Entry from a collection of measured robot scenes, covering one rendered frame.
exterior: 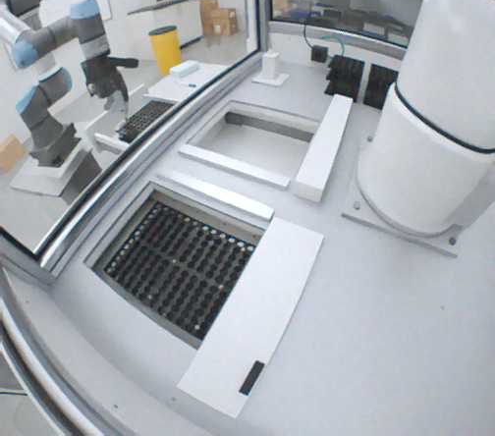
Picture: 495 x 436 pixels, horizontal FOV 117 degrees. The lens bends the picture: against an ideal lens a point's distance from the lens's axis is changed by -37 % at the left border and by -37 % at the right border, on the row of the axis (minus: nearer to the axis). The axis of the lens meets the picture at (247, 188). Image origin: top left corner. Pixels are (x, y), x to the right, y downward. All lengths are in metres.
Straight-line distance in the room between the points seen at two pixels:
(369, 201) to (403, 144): 0.12
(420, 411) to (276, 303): 0.27
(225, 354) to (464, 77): 0.41
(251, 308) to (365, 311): 0.15
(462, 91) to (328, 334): 0.32
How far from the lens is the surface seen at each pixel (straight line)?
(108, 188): 0.45
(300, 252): 0.34
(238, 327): 0.31
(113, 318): 0.38
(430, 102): 0.31
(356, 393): 0.35
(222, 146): 0.68
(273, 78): 0.73
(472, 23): 0.31
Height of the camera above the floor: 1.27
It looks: 50 degrees down
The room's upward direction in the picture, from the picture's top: 5 degrees counter-clockwise
